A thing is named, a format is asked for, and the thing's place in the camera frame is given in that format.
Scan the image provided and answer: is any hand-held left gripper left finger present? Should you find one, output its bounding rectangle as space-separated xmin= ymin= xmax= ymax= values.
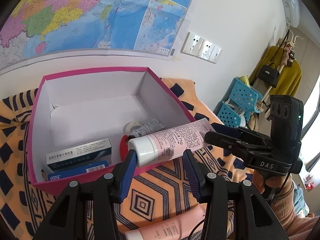
xmin=32 ymin=149 xmax=138 ymax=240

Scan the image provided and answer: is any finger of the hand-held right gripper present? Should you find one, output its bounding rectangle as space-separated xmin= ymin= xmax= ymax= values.
xmin=204 ymin=131 xmax=272 ymax=156
xmin=211 ymin=123 xmax=272 ymax=143

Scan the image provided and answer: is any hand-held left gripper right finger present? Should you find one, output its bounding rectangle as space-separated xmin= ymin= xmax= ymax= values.
xmin=182 ymin=149 xmax=290 ymax=240

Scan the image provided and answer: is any red plastic item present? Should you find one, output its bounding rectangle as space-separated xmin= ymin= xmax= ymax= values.
xmin=119 ymin=135 xmax=131 ymax=161

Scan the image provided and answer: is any pale pink tube white cap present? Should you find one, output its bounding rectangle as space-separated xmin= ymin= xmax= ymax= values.
xmin=128 ymin=117 xmax=212 ymax=167

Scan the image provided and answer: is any clear tape roll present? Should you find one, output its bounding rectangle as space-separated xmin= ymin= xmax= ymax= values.
xmin=124 ymin=121 xmax=143 ymax=136

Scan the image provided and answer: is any salmon pink tube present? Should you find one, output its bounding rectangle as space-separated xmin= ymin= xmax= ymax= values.
xmin=124 ymin=205 xmax=207 ymax=240

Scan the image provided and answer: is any pink cardboard box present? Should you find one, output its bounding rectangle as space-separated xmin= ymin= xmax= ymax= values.
xmin=26 ymin=67 xmax=198 ymax=197

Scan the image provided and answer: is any person's right forearm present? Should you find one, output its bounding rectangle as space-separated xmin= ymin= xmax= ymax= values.
xmin=269 ymin=179 xmax=320 ymax=240

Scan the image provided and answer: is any person's right hand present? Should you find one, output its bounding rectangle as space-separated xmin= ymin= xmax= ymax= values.
xmin=251 ymin=166 xmax=295 ymax=201

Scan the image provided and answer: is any blue perforated plastic basket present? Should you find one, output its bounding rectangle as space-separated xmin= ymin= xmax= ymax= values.
xmin=217 ymin=101 xmax=248 ymax=128
xmin=229 ymin=77 xmax=263 ymax=111

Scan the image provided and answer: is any window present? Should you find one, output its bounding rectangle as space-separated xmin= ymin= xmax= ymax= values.
xmin=299 ymin=75 xmax=320 ymax=173

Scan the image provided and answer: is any orange patterned blanket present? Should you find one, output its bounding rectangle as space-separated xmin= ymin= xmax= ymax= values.
xmin=0 ymin=77 xmax=255 ymax=240

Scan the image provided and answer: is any yellow sweater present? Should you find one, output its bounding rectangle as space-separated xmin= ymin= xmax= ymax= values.
xmin=249 ymin=45 xmax=302 ymax=96

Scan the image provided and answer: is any small grey tube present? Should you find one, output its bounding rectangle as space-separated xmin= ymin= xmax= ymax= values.
xmin=132 ymin=118 xmax=165 ymax=138

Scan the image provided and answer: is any blue white medicine box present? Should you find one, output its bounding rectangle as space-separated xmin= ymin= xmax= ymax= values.
xmin=45 ymin=137 xmax=112 ymax=172

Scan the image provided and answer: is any black handbag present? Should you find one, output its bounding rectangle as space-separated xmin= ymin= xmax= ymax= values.
xmin=257 ymin=64 xmax=281 ymax=88

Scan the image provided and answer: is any light blue cloth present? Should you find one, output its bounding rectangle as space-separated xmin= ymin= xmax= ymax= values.
xmin=292 ymin=181 xmax=313 ymax=217

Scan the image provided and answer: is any pink plush toy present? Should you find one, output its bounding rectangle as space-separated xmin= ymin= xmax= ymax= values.
xmin=282 ymin=42 xmax=297 ymax=67

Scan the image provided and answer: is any white coat rack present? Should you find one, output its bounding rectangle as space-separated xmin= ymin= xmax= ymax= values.
xmin=250 ymin=29 xmax=305 ymax=110

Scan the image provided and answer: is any white air conditioner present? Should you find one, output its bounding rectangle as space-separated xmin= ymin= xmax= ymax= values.
xmin=277 ymin=0 xmax=301 ymax=28

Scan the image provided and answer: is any black cable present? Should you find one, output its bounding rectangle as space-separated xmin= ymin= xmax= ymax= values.
xmin=187 ymin=220 xmax=207 ymax=240

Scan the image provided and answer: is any white wall socket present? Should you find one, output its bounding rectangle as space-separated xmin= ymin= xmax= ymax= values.
xmin=209 ymin=44 xmax=223 ymax=64
xmin=180 ymin=32 xmax=204 ymax=55
xmin=197 ymin=39 xmax=216 ymax=60

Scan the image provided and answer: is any colourful wall map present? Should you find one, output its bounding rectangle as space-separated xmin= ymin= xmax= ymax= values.
xmin=0 ymin=0 xmax=203 ymax=72

